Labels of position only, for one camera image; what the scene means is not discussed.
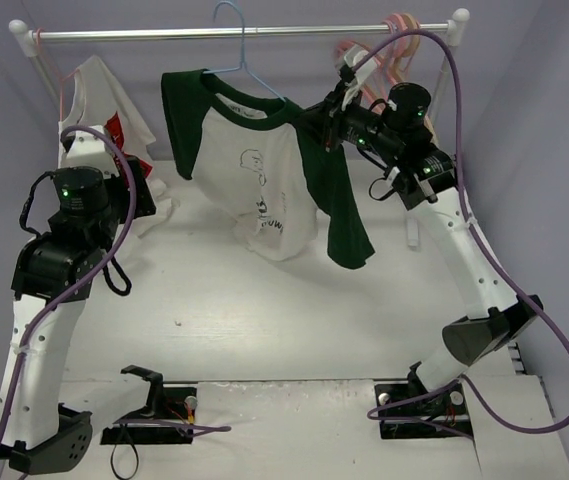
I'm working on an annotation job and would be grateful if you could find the white green raglan t-shirt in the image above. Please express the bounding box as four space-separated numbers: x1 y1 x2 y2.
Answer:
160 70 375 270

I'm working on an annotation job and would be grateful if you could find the blue wire hanger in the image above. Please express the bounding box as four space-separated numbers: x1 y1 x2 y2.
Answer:
204 0 285 101

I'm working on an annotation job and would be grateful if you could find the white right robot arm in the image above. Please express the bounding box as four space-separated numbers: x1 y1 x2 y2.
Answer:
300 82 541 412

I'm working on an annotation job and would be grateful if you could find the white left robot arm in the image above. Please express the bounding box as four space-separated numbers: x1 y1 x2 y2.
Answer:
0 155 156 475

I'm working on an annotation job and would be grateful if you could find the pink plastic hanger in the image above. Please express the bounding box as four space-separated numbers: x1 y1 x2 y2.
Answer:
333 13 420 106

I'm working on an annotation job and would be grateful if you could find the white shirt with red print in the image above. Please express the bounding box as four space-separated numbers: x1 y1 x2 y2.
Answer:
58 55 174 238

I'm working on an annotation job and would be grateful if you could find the pink hanger holding shirt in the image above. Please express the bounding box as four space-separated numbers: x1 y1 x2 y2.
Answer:
34 28 77 122

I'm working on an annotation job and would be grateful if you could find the metal clothes rack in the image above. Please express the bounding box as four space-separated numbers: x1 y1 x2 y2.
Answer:
7 6 471 251

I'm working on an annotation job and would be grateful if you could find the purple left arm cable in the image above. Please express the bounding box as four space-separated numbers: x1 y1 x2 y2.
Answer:
0 124 233 480

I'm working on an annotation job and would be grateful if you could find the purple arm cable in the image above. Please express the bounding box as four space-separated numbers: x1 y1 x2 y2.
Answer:
358 30 569 435
0 124 233 480

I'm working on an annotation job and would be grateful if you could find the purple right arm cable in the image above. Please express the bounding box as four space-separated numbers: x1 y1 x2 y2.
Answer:
358 30 569 435

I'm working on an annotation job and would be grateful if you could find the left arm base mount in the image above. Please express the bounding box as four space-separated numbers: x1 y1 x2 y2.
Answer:
99 364 200 479

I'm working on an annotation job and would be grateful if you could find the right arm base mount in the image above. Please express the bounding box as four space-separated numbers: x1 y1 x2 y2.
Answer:
373 382 474 441

